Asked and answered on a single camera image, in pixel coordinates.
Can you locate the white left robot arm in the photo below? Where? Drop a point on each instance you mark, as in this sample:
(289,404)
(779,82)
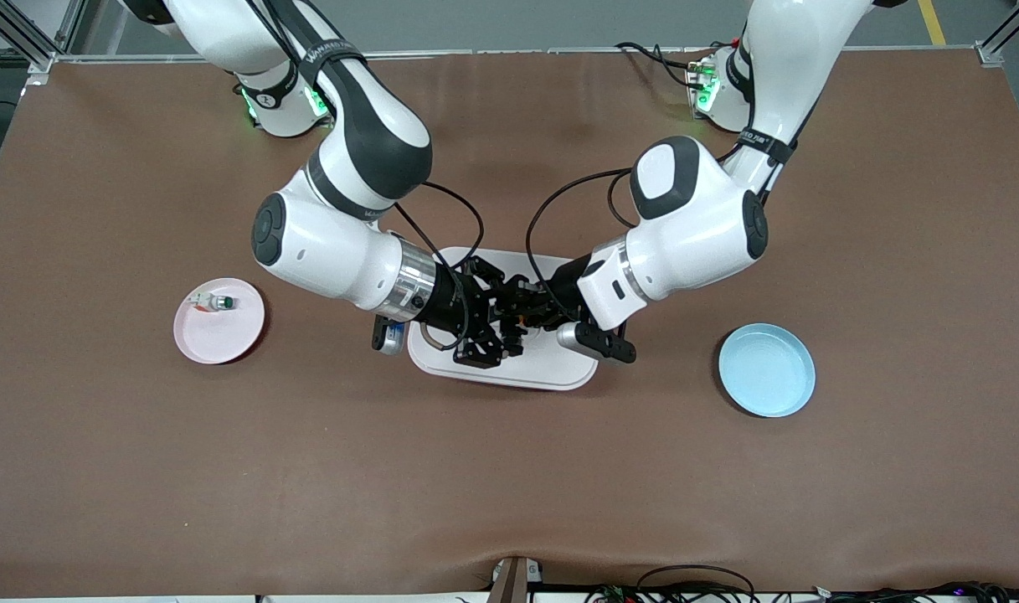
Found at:
(693,234)

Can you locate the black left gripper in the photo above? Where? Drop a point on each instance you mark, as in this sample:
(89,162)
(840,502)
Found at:
(562,294)

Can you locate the aluminium frame profile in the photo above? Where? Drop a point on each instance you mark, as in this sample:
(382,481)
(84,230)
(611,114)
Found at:
(47,59)
(988,54)

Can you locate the white green circuit breaker switch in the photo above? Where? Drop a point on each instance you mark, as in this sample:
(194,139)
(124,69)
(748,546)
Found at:
(216,301)

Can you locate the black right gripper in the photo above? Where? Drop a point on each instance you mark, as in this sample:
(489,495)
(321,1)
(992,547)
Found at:
(452,302)

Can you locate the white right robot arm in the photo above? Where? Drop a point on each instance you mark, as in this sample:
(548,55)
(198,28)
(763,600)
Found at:
(333,251)

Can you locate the silver table edge rail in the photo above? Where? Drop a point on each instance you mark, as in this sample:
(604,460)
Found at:
(517,52)

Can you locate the pink round plate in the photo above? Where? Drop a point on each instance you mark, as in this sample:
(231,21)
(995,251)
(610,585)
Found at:
(220,339)

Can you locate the orange black push-button switch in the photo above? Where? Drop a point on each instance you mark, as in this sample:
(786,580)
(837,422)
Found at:
(522,320)

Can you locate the brown table cover mat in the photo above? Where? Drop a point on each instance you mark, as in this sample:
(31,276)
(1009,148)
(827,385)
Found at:
(509,486)

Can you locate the light blue round plate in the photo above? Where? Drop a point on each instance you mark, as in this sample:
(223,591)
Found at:
(764,368)

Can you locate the white lidded storage box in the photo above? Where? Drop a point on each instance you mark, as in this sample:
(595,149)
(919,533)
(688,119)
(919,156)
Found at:
(551,374)

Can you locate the metal table edge bracket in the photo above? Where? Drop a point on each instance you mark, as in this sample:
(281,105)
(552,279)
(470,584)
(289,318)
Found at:
(513,582)

